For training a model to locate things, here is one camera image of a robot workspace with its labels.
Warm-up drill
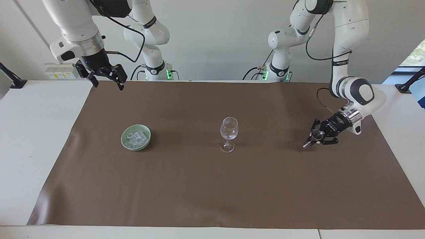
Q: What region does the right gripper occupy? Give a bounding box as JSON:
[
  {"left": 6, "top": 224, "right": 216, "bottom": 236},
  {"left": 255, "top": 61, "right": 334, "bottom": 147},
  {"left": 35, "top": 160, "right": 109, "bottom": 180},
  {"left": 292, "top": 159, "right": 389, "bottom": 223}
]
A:
[{"left": 75, "top": 49, "right": 128, "bottom": 91}]

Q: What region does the white wall socket strip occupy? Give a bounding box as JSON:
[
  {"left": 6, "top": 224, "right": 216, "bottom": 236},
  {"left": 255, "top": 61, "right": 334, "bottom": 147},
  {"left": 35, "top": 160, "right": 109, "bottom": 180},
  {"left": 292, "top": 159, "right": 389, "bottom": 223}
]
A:
[{"left": 44, "top": 63, "right": 80, "bottom": 80}]

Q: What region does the small clear glass cup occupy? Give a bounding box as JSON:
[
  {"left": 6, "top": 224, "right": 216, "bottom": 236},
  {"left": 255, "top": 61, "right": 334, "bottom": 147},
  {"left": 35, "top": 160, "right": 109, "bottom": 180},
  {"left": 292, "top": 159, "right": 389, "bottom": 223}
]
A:
[{"left": 302, "top": 129, "right": 325, "bottom": 149}]

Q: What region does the black stand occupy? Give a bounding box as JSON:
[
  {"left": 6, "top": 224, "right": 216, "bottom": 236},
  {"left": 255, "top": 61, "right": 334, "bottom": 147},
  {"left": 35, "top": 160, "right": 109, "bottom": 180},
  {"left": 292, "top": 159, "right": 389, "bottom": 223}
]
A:
[
  {"left": 394, "top": 66, "right": 425, "bottom": 94},
  {"left": 0, "top": 62, "right": 28, "bottom": 89}
]

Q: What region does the green ceramic bowl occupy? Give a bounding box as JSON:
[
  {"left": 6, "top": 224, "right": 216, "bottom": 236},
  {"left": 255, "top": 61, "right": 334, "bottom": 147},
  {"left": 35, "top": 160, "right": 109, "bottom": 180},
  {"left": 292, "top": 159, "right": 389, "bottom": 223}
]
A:
[{"left": 121, "top": 124, "right": 151, "bottom": 152}]

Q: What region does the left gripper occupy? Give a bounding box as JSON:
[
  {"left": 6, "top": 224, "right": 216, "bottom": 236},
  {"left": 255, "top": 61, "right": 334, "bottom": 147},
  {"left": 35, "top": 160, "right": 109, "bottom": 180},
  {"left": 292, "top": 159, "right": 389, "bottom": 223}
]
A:
[{"left": 309, "top": 113, "right": 353, "bottom": 146}]

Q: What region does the clear wine glass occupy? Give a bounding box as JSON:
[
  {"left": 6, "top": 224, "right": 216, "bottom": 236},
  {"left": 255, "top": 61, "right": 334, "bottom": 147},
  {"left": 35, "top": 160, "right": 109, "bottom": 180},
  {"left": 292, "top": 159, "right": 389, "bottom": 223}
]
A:
[{"left": 219, "top": 117, "right": 239, "bottom": 153}]

